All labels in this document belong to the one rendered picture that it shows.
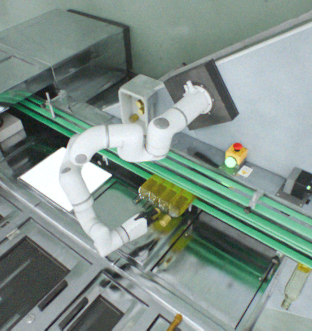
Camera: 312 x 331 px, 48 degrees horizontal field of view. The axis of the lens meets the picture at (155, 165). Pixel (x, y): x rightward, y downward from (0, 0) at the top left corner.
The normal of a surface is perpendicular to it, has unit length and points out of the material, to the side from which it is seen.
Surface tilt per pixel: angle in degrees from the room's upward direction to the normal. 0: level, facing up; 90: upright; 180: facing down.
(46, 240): 90
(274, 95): 0
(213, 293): 90
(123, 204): 90
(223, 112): 1
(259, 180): 90
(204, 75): 1
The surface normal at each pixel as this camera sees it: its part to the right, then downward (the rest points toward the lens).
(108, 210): -0.03, -0.71
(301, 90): -0.61, 0.57
